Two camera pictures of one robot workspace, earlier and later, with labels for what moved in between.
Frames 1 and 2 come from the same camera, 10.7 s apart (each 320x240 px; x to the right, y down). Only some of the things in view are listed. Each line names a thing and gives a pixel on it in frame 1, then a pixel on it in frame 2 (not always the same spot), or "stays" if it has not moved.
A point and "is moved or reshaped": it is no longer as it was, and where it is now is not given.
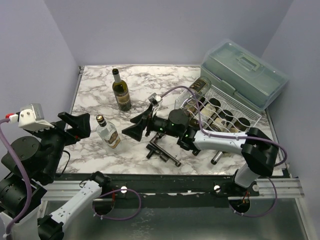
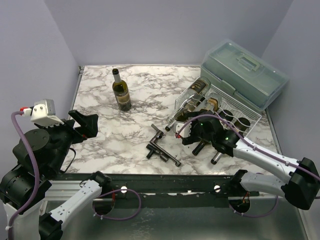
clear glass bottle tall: x=200 y=87 stays
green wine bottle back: x=121 y=91 stays
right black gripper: x=148 y=121 to x=194 y=135
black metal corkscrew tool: x=164 y=155 stays
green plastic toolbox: x=243 y=73 stays
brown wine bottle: x=191 y=106 is moved or reshaped
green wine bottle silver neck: x=240 y=125 stays
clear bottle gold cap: x=108 y=132 to x=213 y=101
